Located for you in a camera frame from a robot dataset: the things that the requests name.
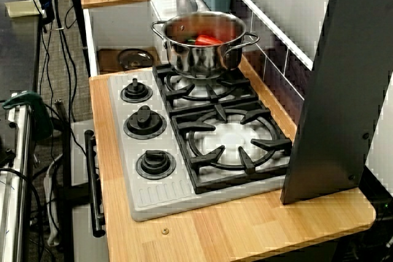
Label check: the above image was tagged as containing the dark tile backsplash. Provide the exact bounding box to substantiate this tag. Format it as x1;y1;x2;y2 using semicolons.
230;0;314;121

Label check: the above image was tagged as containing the silver metal frame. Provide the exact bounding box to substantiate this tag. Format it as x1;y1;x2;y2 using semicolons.
0;102;33;262

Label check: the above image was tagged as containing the grey stove plate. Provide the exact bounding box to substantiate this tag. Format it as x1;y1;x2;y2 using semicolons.
106;68;288;223

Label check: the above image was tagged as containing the white toy sink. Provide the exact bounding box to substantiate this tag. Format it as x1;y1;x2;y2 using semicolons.
83;0;209;77

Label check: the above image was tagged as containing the black burner grate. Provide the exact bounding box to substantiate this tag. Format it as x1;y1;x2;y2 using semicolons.
170;107;293;195
152;63;260;115

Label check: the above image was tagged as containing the black oven door handle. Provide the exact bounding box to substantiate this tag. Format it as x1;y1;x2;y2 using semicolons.
84;129;107;238

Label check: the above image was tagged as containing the black stove knob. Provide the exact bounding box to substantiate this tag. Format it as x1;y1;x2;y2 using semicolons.
120;78;154;104
123;105;168;140
136;149;177;180

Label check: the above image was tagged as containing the black cable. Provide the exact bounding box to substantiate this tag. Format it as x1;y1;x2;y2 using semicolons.
39;0;77;123

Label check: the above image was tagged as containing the green clamp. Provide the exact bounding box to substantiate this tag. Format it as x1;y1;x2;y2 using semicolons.
2;90;55;141

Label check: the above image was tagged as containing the stainless steel pot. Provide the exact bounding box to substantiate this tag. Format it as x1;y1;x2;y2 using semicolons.
150;10;261;79

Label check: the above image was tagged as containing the red toy pepper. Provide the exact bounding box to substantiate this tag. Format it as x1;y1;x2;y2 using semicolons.
194;34;225;46

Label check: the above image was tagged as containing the white power strip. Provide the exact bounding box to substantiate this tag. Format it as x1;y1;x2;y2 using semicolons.
42;154;64;247

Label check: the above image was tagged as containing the white kitchen cabinet front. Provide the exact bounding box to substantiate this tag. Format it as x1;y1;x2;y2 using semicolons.
70;120;110;262

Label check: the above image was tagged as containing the black tripod leg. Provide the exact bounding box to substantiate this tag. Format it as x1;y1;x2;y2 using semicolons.
50;0;92;76

